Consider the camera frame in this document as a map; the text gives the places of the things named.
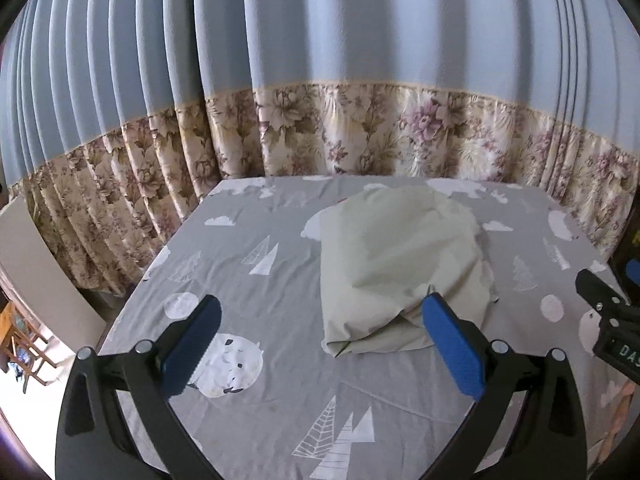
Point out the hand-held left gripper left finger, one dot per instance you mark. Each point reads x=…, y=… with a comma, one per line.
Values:
x=192, y=342

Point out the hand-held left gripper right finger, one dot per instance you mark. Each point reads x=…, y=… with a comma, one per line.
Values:
x=452, y=345

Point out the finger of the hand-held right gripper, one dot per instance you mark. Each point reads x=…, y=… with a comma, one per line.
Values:
x=597, y=290

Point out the beige hooded jacket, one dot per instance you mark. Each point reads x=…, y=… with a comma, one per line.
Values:
x=390, y=250

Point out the person's right forearm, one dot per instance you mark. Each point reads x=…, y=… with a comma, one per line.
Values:
x=627, y=410

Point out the grey printed bed sheet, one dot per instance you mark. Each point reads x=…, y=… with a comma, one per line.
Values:
x=280, y=300

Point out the wooden chair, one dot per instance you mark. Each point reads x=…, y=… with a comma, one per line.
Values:
x=22, y=345

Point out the blue curtain with floral border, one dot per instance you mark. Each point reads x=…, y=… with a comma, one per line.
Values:
x=320, y=25

